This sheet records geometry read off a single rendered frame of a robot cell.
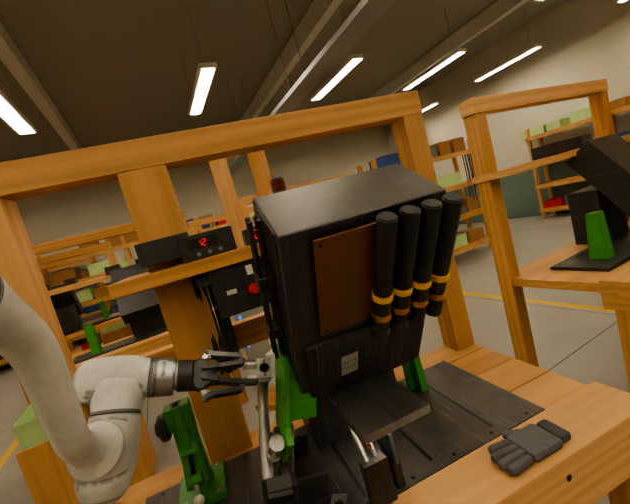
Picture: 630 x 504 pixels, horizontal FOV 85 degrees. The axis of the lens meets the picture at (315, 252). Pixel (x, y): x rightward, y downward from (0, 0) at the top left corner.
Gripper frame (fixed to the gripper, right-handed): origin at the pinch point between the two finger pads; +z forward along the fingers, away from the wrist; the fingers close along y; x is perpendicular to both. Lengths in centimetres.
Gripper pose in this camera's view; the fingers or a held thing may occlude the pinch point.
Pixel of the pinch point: (257, 371)
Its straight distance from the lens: 98.6
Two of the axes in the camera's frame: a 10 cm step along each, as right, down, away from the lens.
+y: -1.9, -7.3, 6.5
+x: -3.2, 6.8, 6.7
